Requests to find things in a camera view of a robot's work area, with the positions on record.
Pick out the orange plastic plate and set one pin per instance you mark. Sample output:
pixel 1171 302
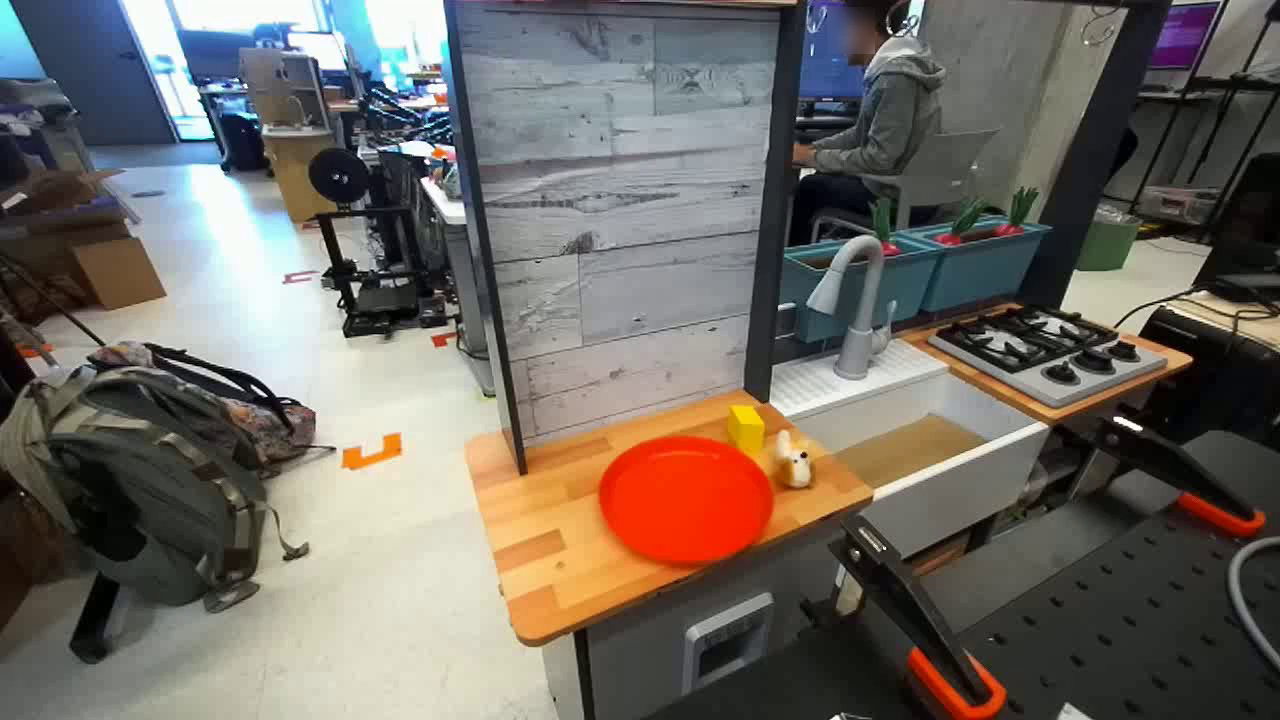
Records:
pixel 685 500

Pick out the white toy sink basin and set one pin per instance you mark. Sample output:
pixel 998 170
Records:
pixel 935 449

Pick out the black orange clamp far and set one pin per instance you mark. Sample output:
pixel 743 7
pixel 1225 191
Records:
pixel 1204 474

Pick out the black orange clamp near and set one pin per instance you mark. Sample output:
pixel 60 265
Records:
pixel 940 674

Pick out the red toy radish right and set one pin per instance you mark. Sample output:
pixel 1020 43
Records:
pixel 990 223

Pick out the right teal planter box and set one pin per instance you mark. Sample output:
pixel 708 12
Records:
pixel 979 272

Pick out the grey toy faucet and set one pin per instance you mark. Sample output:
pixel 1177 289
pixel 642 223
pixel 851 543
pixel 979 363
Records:
pixel 861 343

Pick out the black orange clamp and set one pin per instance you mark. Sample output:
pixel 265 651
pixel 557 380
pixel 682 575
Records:
pixel 940 674
pixel 1204 474

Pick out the grey backpack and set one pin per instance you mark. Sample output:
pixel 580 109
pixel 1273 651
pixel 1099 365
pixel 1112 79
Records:
pixel 156 464

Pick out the yellow toy block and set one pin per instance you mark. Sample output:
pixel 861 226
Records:
pixel 744 430

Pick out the left teal planter box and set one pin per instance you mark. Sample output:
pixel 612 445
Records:
pixel 902 289

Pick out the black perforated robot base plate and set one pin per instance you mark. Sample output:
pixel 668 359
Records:
pixel 1101 611

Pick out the red toy radish left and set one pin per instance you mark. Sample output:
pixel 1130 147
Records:
pixel 887 226

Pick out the toy gas stove top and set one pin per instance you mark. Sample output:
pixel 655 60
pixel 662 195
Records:
pixel 1052 359

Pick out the seated person in hoodie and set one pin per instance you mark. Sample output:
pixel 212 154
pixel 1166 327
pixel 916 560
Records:
pixel 898 109

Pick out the teal planter box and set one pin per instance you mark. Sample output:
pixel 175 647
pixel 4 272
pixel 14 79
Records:
pixel 902 289
pixel 979 272

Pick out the cardboard box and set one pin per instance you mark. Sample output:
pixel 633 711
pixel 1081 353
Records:
pixel 113 265

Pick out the wooden counter top left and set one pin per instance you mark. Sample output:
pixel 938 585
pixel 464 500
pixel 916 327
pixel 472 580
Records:
pixel 563 570

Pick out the red toy radish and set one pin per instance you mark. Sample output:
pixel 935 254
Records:
pixel 990 223
pixel 887 226

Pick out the small white toy figure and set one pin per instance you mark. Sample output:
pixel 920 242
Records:
pixel 794 462

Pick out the grey wood-pattern back panel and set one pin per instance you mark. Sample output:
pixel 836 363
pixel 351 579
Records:
pixel 620 165

